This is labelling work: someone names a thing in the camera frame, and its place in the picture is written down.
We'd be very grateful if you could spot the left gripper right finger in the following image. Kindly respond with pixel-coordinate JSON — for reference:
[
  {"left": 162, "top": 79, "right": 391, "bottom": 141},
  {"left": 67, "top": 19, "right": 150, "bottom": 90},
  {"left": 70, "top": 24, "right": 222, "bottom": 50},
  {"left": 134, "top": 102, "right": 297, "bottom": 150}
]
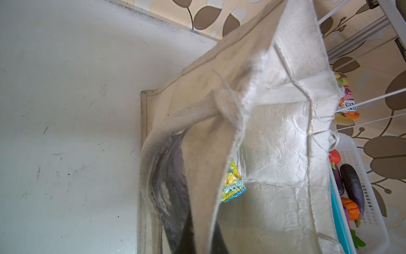
[{"left": 211, "top": 222, "right": 229, "bottom": 254}]

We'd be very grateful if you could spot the teal plastic basket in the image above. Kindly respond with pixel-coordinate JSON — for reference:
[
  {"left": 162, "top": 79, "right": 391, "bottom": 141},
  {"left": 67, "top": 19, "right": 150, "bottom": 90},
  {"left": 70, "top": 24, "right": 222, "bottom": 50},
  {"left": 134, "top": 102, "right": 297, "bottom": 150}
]
[{"left": 330, "top": 181, "right": 354, "bottom": 254}]

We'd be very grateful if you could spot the white canvas grocery bag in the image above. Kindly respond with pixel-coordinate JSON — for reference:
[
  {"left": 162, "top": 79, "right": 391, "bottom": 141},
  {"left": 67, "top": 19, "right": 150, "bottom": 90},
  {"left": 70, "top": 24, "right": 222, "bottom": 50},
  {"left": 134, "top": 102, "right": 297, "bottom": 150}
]
[{"left": 139, "top": 1, "right": 344, "bottom": 254}]

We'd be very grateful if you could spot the white wooden shelf rack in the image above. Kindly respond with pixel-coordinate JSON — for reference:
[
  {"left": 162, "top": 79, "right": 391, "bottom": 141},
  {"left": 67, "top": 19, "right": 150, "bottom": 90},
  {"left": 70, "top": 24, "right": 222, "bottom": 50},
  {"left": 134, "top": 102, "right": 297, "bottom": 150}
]
[{"left": 314, "top": 1, "right": 406, "bottom": 136}]

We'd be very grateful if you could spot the green pepper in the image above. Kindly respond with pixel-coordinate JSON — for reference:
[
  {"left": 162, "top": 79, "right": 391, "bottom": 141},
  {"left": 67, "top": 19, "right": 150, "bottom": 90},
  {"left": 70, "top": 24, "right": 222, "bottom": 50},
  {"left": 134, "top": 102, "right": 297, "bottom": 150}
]
[{"left": 350, "top": 229, "right": 366, "bottom": 249}]

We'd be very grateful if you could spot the white plastic basket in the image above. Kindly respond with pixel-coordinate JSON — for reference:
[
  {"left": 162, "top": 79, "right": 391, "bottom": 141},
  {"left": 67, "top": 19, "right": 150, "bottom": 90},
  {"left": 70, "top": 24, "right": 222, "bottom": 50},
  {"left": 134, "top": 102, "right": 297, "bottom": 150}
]
[{"left": 335, "top": 133, "right": 389, "bottom": 254}]

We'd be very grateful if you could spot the green snack bag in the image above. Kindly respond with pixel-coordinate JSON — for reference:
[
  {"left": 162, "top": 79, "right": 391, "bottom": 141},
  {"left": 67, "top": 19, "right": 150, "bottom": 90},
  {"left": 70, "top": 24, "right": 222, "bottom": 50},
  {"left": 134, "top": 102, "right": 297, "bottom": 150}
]
[{"left": 221, "top": 160, "right": 246, "bottom": 203}]

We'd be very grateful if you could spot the orange Fox's candy bag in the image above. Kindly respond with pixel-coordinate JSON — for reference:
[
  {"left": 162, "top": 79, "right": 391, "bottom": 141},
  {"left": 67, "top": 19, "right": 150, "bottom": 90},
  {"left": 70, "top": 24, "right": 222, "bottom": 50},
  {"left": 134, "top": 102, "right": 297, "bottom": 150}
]
[{"left": 334, "top": 72, "right": 359, "bottom": 119}]

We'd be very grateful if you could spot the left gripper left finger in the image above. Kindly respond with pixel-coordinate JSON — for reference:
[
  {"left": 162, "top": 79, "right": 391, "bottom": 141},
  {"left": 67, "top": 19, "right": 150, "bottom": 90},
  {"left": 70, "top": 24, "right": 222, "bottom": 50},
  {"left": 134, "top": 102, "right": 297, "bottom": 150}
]
[{"left": 173, "top": 211, "right": 196, "bottom": 254}]

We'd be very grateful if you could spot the purple eggplant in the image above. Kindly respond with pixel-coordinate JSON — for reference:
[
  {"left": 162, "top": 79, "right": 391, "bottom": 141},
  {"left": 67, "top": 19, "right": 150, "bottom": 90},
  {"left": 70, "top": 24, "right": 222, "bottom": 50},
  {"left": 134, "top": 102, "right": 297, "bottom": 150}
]
[{"left": 339, "top": 164, "right": 365, "bottom": 217}]

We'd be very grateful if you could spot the small orange pumpkin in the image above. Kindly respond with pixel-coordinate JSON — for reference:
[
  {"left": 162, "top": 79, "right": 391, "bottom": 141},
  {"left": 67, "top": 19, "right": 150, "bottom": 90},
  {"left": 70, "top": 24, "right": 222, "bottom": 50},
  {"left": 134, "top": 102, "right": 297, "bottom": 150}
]
[{"left": 340, "top": 197, "right": 361, "bottom": 221}]

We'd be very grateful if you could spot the red tomato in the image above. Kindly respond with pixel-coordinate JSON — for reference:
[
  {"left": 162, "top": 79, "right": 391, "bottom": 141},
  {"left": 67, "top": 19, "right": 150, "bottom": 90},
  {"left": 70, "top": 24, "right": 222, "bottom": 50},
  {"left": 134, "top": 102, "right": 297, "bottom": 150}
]
[{"left": 329, "top": 149, "right": 342, "bottom": 165}]

